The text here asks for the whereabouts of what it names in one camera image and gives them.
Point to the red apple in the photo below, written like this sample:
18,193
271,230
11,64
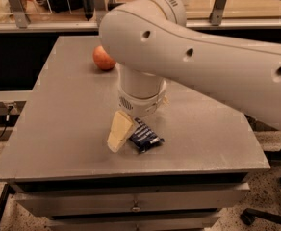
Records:
102,60

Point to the grey drawer cabinet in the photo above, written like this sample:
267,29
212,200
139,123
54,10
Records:
190,206

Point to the dark blue rxbar wrapper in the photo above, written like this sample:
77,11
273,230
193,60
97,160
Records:
144,138

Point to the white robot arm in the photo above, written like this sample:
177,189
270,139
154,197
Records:
152,44

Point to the black office chair base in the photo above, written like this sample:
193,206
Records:
266,197

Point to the metal railing with glass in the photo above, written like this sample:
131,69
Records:
82,15

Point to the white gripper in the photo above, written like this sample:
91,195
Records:
142,106

